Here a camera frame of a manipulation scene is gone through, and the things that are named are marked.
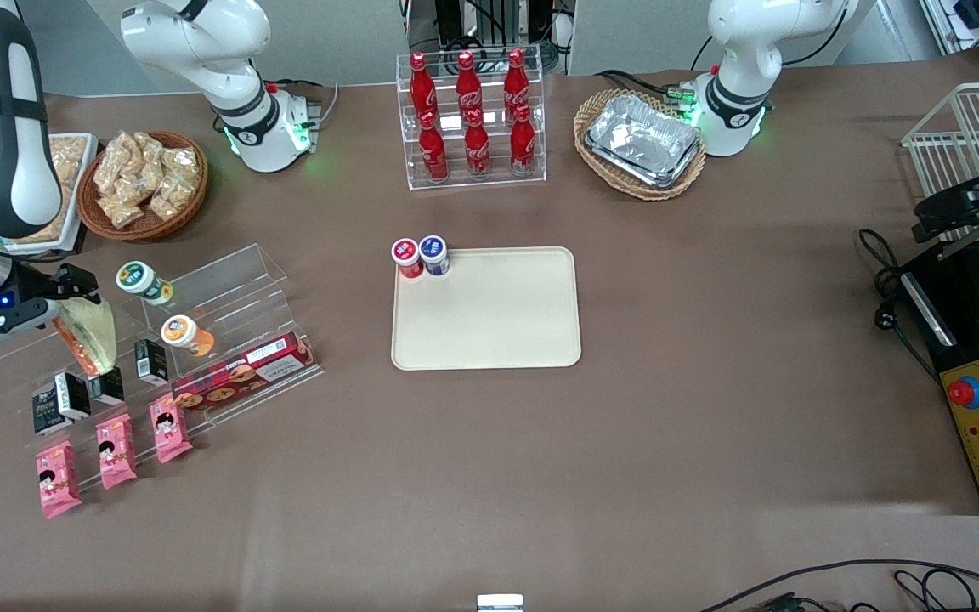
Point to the small white box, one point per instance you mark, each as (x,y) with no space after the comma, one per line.
(500,603)

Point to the beige plastic tray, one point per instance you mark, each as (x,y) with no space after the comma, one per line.
(489,314)

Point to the light wicker basket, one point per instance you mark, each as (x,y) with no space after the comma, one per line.
(591,170)

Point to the small black drink carton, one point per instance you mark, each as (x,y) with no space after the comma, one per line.
(150,361)
(107,389)
(75,395)

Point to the white rectangular snack tray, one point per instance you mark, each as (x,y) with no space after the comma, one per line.
(86,187)

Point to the clear acrylic stepped shelf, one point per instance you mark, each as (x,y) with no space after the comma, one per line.
(234,289)

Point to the red lid cup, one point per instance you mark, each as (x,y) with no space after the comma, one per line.
(407,255)

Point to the clear bag of crackers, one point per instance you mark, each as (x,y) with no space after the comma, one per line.
(124,208)
(175,183)
(111,170)
(137,149)

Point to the orange lid cup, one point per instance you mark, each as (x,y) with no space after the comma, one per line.
(183,333)

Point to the tan rice snack bag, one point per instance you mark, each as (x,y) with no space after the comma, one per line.
(65,217)
(69,157)

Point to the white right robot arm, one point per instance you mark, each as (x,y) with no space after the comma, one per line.
(200,42)

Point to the pink snack packet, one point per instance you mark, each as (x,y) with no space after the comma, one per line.
(116,452)
(58,480)
(170,429)

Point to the black small carton left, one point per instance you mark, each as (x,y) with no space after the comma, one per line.
(46,416)

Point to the red cookie box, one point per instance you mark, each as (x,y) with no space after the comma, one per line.
(243,374)

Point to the background equipment rack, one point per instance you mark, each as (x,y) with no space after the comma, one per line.
(489,25)

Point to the triangle sandwich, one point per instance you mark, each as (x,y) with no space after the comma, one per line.
(90,340)

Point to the blue lid cup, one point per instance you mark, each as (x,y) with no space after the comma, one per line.
(433,252)

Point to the red emergency stop button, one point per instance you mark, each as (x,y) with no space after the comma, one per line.
(964,393)

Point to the stacked foil trays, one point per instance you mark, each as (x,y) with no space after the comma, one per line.
(642,140)

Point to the red cola bottle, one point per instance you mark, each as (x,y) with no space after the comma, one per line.
(468,83)
(477,149)
(523,144)
(516,81)
(421,85)
(433,153)

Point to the clear acrylic bottle rack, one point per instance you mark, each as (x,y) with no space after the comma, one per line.
(472,183)

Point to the green lid cup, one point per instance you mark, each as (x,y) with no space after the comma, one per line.
(139,280)

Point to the brown wicker basket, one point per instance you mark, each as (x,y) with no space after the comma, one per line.
(192,200)

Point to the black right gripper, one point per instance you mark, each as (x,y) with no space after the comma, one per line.
(36,286)

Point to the black sealing machine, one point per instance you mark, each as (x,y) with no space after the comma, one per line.
(965,297)

